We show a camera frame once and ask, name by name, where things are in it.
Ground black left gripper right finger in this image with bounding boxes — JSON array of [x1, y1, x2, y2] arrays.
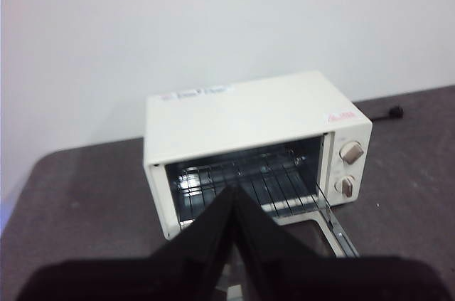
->
[[234, 186, 455, 301]]

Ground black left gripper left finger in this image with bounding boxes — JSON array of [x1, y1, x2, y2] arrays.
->
[[21, 186, 235, 301]]

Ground glass oven door beige handle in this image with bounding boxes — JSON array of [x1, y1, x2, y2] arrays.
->
[[227, 208, 360, 301]]

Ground beige round oven knob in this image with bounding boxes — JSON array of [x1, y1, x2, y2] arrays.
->
[[332, 174, 355, 198], [339, 141, 364, 166]]

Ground white Toshiba toaster oven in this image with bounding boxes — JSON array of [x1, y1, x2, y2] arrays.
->
[[141, 70, 373, 241]]

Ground metal wire oven rack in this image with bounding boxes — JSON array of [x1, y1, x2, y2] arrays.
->
[[170, 151, 331, 227]]

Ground black power cable with plug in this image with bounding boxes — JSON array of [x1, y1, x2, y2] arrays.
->
[[369, 106, 405, 122]]

